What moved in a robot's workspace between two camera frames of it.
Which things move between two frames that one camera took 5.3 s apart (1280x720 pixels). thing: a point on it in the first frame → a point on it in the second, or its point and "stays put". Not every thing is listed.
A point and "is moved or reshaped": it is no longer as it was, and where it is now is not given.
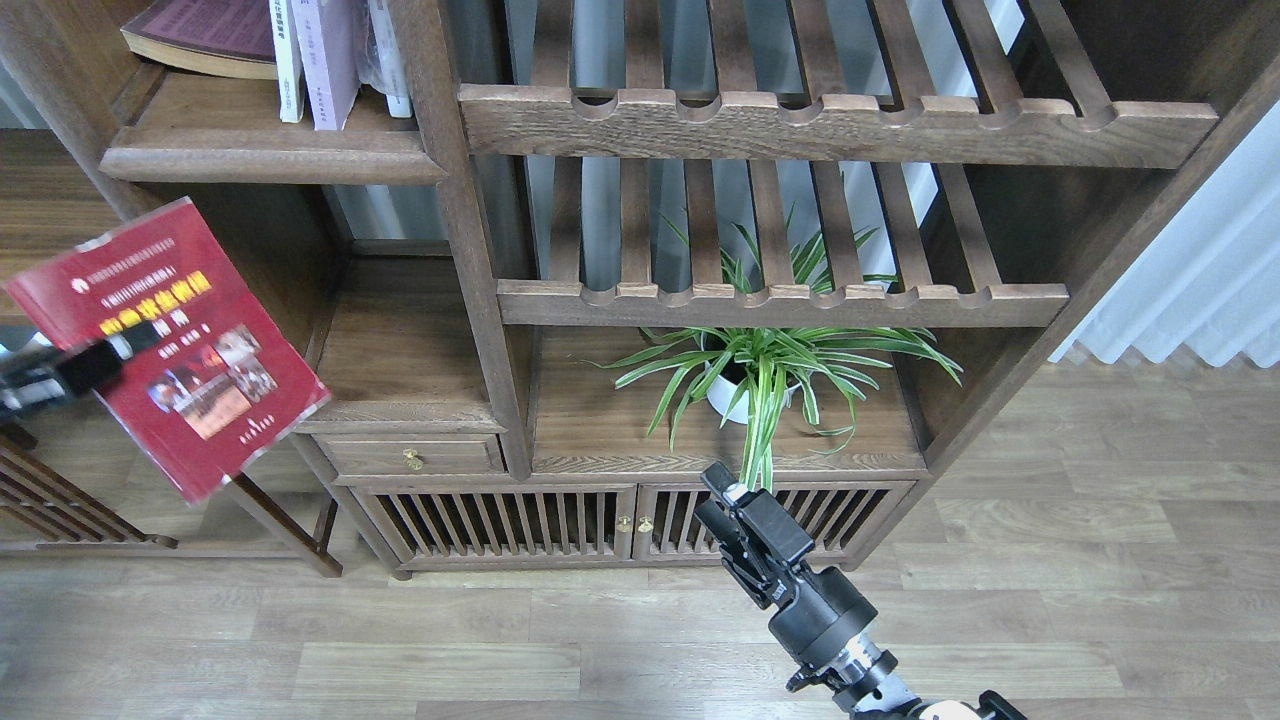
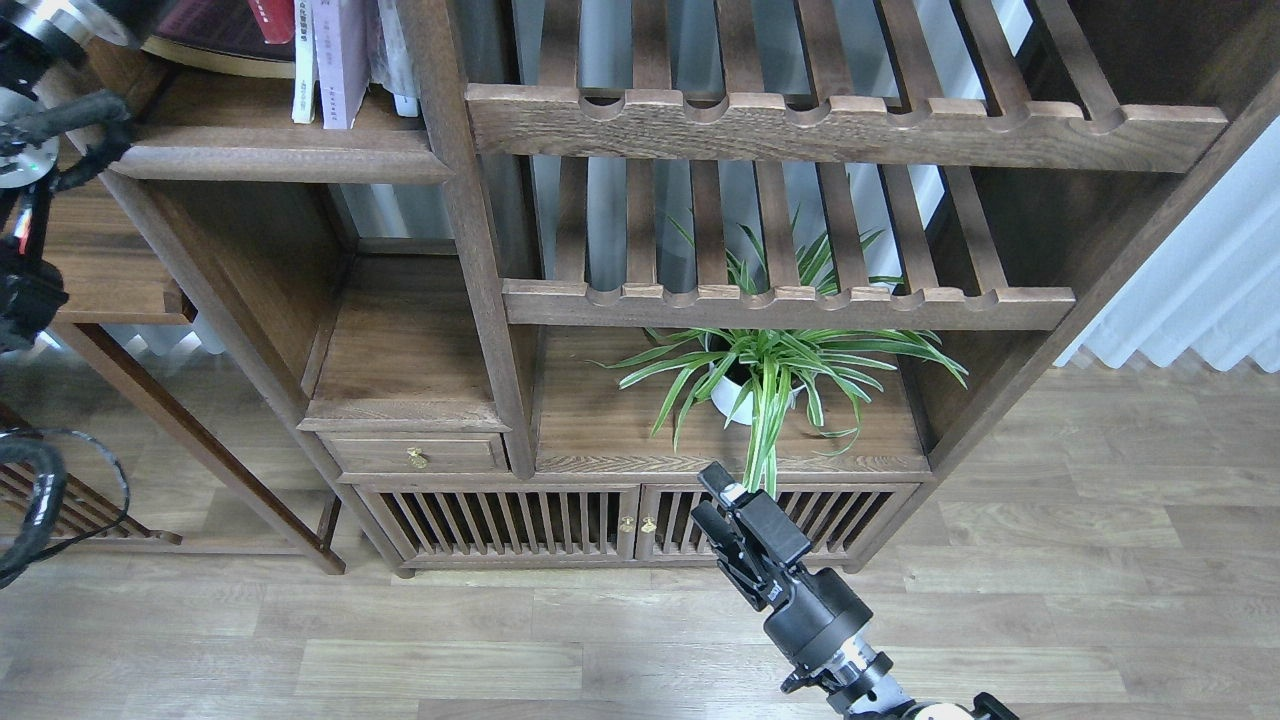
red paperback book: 219,381 → 276,19
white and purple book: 329,34 is moved or reshaped
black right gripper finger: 740,559 stays put
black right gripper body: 825,616 stays put
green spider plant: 756,370 stays put
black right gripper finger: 762,511 stays put
